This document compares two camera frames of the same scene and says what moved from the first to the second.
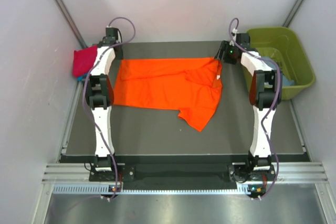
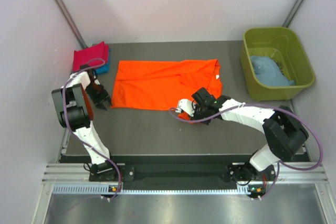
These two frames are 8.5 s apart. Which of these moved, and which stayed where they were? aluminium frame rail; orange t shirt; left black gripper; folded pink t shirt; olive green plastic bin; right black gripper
Moved: right black gripper; left black gripper
Stayed: olive green plastic bin; aluminium frame rail; orange t shirt; folded pink t shirt
